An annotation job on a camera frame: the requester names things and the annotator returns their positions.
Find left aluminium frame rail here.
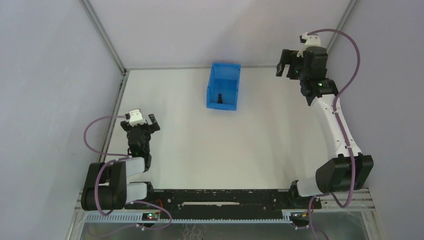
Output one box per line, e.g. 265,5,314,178
78,0,129,152

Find black yellow screwdriver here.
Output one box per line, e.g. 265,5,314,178
217,93,223,104

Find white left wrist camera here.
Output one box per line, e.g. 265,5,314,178
125,109,147,127

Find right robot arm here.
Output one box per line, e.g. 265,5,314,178
276,46,374,197

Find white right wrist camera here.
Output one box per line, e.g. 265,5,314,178
296,32,322,58

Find back aluminium frame rail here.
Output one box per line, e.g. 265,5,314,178
126,64,277,72

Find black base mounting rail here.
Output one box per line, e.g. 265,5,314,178
125,188,310,220

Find right aluminium frame rail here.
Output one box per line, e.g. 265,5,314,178
316,0,359,186

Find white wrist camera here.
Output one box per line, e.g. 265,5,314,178
125,109,147,127
296,32,322,58

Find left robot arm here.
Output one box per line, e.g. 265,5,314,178
81,110,161,216

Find blue plastic storage bin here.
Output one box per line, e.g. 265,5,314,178
206,62,241,111

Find grey slotted cable duct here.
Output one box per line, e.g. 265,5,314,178
84,212,292,224

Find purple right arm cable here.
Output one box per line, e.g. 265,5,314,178
299,28,362,240

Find aluminium frame rail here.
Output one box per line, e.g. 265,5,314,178
316,0,359,186
78,0,129,152
126,64,277,72

